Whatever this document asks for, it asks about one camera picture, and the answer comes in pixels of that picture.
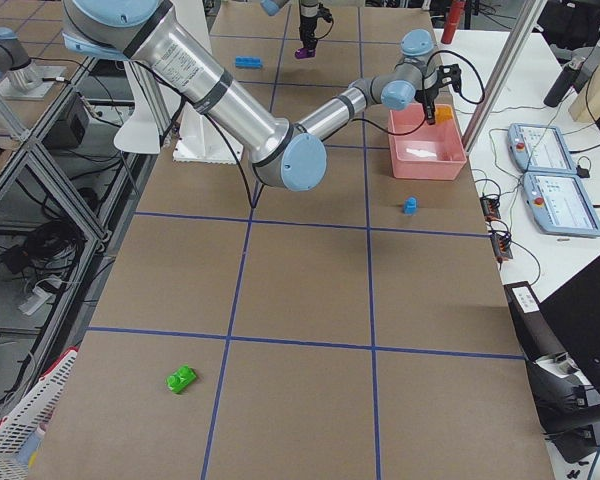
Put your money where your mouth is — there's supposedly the black laptop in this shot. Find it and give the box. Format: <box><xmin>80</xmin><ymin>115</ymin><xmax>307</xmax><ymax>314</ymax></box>
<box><xmin>540</xmin><ymin>254</ymin><xmax>600</xmax><ymax>392</ymax></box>

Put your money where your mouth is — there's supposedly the upper teach pendant tablet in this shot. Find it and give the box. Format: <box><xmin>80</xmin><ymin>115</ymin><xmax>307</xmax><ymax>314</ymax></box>
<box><xmin>507</xmin><ymin>123</ymin><xmax>576</xmax><ymax>174</ymax></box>

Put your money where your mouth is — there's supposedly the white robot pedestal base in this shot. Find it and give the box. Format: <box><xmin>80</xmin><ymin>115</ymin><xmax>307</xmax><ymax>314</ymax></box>
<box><xmin>173</xmin><ymin>105</ymin><xmax>244</xmax><ymax>164</ymax></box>

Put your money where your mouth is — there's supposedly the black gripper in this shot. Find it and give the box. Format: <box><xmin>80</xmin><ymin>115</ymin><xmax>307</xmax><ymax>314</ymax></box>
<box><xmin>299</xmin><ymin>15</ymin><xmax>318</xmax><ymax>49</ymax></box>
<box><xmin>421</xmin><ymin>74</ymin><xmax>439</xmax><ymax>125</ymax></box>

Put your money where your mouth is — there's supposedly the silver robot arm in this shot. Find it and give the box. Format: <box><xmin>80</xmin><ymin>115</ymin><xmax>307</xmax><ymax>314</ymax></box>
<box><xmin>63</xmin><ymin>1</ymin><xmax>443</xmax><ymax>191</ymax></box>
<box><xmin>259</xmin><ymin>0</ymin><xmax>334</xmax><ymax>59</ymax></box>

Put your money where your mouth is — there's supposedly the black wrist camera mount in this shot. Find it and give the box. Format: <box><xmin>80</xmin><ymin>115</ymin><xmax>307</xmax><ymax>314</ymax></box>
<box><xmin>437</xmin><ymin>64</ymin><xmax>462</xmax><ymax>93</ymax></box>

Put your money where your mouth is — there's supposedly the purple long toy block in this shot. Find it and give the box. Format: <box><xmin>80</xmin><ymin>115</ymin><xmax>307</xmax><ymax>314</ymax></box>
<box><xmin>294</xmin><ymin>48</ymin><xmax>316</xmax><ymax>59</ymax></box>

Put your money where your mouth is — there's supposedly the black water bottle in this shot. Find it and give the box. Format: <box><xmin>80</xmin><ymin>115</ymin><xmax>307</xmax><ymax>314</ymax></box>
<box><xmin>543</xmin><ymin>56</ymin><xmax>586</xmax><ymax>108</ymax></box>

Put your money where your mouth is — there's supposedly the green toy block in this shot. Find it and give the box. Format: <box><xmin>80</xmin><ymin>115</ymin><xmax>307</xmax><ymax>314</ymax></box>
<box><xmin>165</xmin><ymin>365</ymin><xmax>198</xmax><ymax>394</ymax></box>

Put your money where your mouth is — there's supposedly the lower teach pendant tablet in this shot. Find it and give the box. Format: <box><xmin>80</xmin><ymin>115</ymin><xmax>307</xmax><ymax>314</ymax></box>
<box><xmin>522</xmin><ymin>171</ymin><xmax>600</xmax><ymax>238</ymax></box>

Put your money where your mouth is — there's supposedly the orange toy block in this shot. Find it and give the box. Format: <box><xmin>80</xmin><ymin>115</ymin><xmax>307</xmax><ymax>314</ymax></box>
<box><xmin>434</xmin><ymin>104</ymin><xmax>454</xmax><ymax>123</ymax></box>

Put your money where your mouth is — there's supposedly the teach pendant tablet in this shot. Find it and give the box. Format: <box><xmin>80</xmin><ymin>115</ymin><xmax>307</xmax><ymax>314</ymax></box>
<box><xmin>522</xmin><ymin>171</ymin><xmax>600</xmax><ymax>238</ymax></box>
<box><xmin>507</xmin><ymin>123</ymin><xmax>576</xmax><ymax>174</ymax></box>

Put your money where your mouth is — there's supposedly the long blue toy block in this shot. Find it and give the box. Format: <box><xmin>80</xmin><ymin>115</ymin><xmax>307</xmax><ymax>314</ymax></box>
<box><xmin>234</xmin><ymin>56</ymin><xmax>263</xmax><ymax>69</ymax></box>

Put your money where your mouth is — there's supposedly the small blue toy block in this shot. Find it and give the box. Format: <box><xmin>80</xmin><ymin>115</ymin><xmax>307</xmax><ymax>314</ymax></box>
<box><xmin>403</xmin><ymin>197</ymin><xmax>418</xmax><ymax>215</ymax></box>

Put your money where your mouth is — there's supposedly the white plastic basket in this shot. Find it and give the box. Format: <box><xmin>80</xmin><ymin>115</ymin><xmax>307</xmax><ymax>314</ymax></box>
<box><xmin>0</xmin><ymin>347</ymin><xmax>78</xmax><ymax>479</ymax></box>

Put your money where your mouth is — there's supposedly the red bottle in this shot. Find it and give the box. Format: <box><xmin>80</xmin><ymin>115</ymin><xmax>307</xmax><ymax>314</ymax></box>
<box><xmin>441</xmin><ymin>0</ymin><xmax>466</xmax><ymax>45</ymax></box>

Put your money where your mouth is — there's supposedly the aluminium frame post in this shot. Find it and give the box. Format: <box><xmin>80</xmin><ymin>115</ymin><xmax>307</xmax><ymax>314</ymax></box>
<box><xmin>462</xmin><ymin>0</ymin><xmax>547</xmax><ymax>153</ymax></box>

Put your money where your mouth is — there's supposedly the pink plastic box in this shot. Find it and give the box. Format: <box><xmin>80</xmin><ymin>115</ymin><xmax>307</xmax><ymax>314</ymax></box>
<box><xmin>387</xmin><ymin>103</ymin><xmax>467</xmax><ymax>180</ymax></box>

